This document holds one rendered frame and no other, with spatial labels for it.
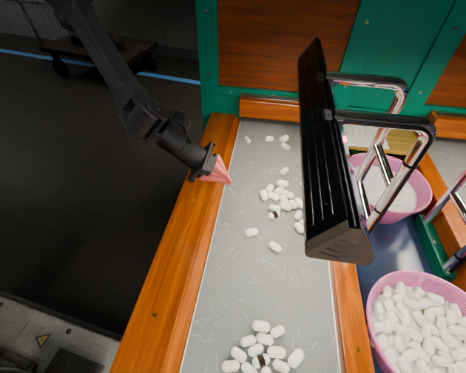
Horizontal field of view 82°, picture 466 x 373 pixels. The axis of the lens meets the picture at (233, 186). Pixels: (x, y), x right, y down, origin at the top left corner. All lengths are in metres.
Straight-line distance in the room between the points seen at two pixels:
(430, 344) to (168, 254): 0.58
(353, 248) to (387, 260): 0.54
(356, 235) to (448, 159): 0.93
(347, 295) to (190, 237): 0.38
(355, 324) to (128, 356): 0.44
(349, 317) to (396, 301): 0.14
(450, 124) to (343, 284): 0.74
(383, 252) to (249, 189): 0.42
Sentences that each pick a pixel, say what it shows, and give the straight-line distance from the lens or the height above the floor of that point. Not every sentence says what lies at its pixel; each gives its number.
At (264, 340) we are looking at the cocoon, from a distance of 0.61.
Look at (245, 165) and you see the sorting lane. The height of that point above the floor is 0.74.
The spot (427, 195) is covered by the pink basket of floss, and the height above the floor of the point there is 0.76.
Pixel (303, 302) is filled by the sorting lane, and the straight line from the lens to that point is 0.67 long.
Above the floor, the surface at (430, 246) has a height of 0.71.
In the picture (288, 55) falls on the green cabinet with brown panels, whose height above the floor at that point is 1.00.
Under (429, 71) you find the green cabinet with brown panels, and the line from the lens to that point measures 1.15.
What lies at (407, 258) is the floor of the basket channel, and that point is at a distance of 0.92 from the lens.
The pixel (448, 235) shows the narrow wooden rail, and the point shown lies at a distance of 0.94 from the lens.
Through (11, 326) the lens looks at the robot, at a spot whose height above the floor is 0.47.
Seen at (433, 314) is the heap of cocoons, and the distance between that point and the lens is 0.78.
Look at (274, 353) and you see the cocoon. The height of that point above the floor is 0.76.
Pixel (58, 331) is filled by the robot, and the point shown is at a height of 0.47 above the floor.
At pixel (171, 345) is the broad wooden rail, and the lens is 0.61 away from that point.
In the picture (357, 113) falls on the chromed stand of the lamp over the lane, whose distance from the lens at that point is 0.49.
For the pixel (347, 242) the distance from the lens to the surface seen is 0.33.
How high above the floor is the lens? 1.34
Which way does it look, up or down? 46 degrees down
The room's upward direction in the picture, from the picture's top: 2 degrees clockwise
